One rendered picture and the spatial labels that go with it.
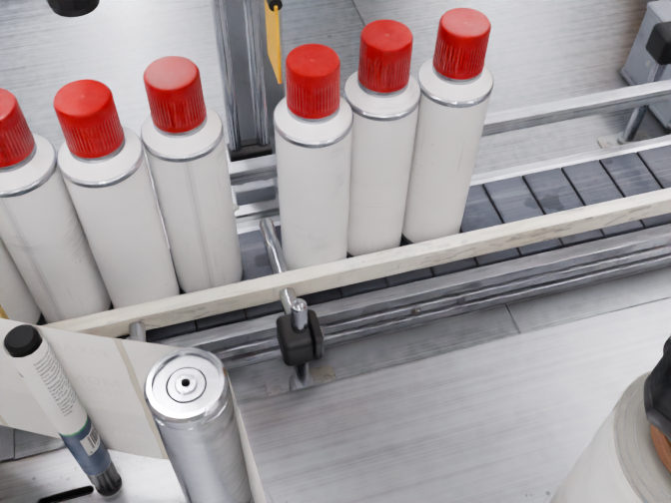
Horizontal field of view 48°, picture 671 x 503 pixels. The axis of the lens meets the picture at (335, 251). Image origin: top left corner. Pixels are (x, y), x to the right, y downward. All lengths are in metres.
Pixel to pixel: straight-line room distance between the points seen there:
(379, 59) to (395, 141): 0.06
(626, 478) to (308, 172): 0.27
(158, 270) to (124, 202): 0.08
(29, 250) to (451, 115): 0.29
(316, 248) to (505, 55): 0.43
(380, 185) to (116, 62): 0.44
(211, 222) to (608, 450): 0.29
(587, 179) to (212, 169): 0.36
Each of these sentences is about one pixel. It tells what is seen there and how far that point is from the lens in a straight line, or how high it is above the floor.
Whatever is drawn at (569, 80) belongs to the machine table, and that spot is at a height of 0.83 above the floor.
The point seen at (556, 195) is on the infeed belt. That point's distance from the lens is 0.69.
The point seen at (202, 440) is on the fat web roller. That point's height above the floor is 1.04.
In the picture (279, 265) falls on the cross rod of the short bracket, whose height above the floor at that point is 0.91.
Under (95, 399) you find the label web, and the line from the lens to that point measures 0.45.
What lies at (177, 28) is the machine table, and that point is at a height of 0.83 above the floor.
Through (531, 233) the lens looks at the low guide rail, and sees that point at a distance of 0.62.
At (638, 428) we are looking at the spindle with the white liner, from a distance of 0.36.
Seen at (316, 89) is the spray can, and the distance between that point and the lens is 0.46.
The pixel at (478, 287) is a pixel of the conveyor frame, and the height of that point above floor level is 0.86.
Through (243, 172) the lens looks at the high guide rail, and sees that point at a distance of 0.57.
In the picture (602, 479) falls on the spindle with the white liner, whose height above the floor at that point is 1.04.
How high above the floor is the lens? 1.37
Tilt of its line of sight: 52 degrees down
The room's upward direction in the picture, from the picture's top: 2 degrees clockwise
